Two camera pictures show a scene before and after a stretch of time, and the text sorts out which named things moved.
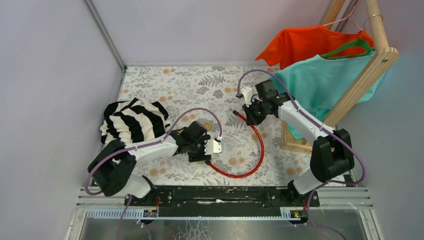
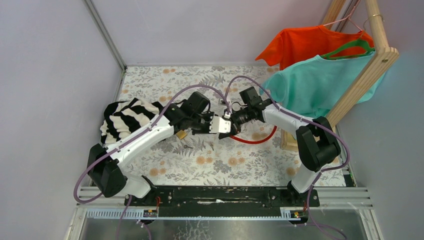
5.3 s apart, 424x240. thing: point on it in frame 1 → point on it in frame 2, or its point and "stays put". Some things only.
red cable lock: [208, 163] → [257, 141]
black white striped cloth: [133, 121] stays put
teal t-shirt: [318, 84] stays put
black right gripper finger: [253, 118] → [235, 128]
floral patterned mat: [208, 98] stays put
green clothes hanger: [359, 43] stays put
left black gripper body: [199, 145] → [202, 120]
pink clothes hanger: [348, 17] stays put
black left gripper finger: [198, 155] → [200, 130]
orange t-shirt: [292, 44] stays put
